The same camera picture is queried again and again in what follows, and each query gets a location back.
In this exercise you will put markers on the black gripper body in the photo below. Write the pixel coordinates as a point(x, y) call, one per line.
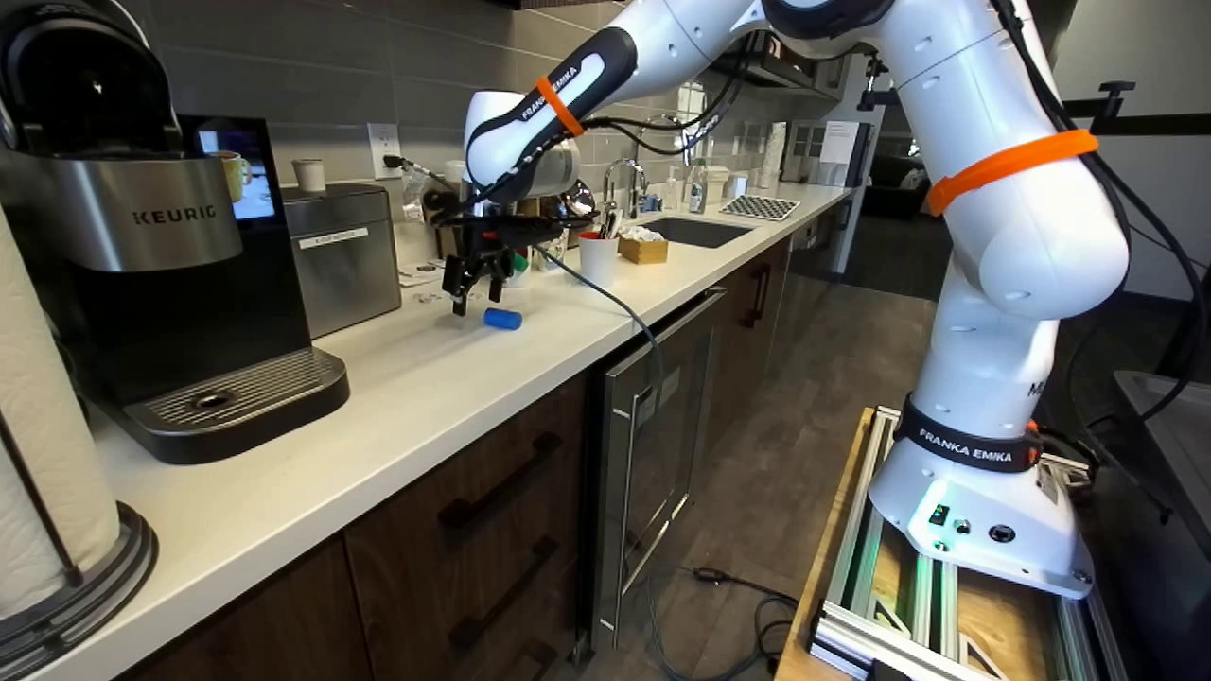
point(495, 228)

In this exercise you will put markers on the blue cylindrical block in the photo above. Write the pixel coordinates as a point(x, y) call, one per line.
point(500, 321)

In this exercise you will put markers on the white coffee pod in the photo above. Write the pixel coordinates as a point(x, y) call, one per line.
point(306, 176)

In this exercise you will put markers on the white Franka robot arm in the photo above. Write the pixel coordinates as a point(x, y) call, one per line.
point(1006, 251)

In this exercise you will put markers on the black silver Keurig coffeemaker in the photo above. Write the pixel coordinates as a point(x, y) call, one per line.
point(153, 228)

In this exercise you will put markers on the white mug red inside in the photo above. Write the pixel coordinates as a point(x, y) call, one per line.
point(596, 262)

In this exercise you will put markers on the stainless steel counter box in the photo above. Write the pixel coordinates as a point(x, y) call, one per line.
point(340, 258)

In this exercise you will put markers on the chrome faucet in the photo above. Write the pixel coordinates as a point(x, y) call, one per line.
point(634, 185)

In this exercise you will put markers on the white sugar packet heap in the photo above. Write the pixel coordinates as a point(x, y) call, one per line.
point(643, 234)

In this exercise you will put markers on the wooden packet box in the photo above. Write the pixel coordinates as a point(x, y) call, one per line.
point(643, 251)

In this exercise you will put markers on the dark undermount sink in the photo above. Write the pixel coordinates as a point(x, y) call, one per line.
point(692, 234)

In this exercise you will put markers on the stainless steel dishwasher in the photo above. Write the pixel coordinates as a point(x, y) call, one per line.
point(657, 439)

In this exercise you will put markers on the dark wood door cabinet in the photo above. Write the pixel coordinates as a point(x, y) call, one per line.
point(758, 316)

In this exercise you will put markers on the grey dish drying mat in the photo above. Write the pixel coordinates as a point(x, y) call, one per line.
point(760, 206)

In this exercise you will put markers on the dark wood drawer cabinet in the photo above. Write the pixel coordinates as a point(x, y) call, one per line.
point(379, 568)

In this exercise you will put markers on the grey paper towel holder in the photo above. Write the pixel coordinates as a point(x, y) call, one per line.
point(114, 568)

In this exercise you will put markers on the white paper towel roll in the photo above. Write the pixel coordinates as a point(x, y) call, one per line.
point(39, 439)

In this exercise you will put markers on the black horizontal bar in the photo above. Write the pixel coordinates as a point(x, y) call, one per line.
point(1175, 122)

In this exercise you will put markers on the black desk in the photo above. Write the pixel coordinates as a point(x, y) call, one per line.
point(1159, 568)

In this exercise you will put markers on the white wall outlet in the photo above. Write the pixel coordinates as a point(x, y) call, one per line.
point(384, 139)

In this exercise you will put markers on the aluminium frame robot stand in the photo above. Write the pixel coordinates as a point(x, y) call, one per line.
point(881, 608)

